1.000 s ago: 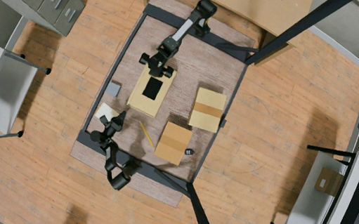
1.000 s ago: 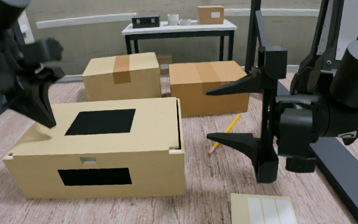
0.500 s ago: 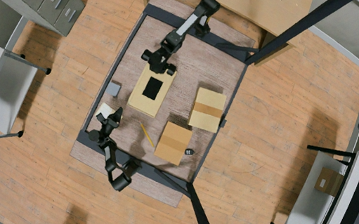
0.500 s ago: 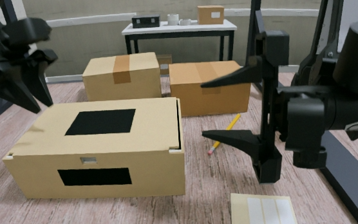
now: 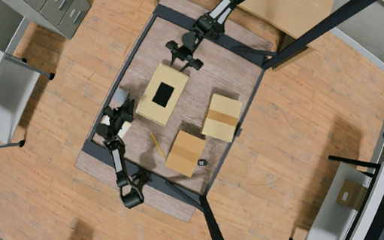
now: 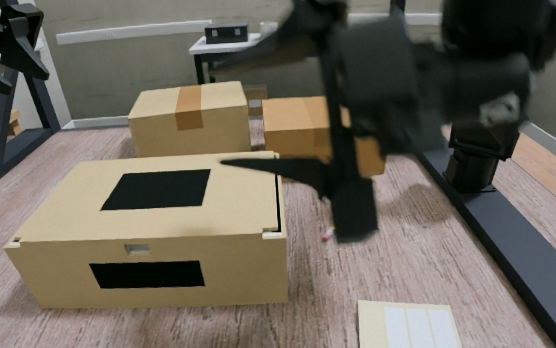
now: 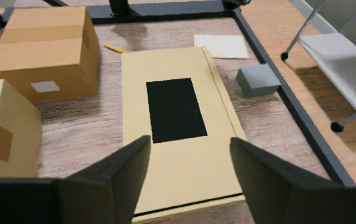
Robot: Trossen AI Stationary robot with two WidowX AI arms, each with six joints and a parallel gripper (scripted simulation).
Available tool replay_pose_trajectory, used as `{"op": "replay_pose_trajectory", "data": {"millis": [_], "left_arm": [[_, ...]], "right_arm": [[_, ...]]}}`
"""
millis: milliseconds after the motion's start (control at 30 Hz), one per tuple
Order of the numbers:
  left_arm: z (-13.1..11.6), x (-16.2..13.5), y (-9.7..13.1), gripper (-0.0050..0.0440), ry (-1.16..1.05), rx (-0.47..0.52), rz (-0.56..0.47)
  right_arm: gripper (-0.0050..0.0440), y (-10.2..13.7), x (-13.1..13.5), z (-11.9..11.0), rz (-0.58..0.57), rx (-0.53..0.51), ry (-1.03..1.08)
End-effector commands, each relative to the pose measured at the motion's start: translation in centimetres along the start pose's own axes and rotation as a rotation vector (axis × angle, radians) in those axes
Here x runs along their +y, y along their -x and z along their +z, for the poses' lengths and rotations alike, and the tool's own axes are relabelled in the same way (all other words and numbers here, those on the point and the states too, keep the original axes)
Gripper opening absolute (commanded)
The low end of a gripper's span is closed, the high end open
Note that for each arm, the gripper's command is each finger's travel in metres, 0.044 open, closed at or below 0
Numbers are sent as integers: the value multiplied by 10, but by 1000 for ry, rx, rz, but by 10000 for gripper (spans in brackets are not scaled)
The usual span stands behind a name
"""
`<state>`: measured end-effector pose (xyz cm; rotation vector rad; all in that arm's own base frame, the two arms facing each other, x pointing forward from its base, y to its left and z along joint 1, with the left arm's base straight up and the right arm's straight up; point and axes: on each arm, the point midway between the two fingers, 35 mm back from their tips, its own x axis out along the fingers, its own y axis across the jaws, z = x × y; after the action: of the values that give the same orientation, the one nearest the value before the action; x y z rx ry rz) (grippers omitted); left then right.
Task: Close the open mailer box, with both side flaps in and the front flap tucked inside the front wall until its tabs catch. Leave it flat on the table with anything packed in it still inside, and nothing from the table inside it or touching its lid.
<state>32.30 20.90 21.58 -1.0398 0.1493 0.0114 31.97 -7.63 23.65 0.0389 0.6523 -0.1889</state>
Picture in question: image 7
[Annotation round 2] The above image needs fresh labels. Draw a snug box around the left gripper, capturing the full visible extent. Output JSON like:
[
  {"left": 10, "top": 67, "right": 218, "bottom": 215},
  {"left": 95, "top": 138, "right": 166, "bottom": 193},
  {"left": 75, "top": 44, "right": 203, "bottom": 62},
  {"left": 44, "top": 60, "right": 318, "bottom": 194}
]
[{"left": 222, "top": 0, "right": 251, "bottom": 12}]

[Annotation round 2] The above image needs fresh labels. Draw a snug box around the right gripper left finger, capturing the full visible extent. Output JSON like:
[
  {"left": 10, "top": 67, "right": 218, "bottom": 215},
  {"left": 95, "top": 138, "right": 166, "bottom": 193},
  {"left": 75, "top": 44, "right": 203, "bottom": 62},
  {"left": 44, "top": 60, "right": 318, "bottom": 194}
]
[{"left": 0, "top": 135, "right": 151, "bottom": 224}]

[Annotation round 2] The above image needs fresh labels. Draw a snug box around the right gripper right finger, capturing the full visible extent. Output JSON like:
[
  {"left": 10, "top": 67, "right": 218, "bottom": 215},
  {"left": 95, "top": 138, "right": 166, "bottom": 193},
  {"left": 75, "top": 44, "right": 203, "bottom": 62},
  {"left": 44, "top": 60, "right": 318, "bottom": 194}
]
[{"left": 229, "top": 137, "right": 356, "bottom": 224}]

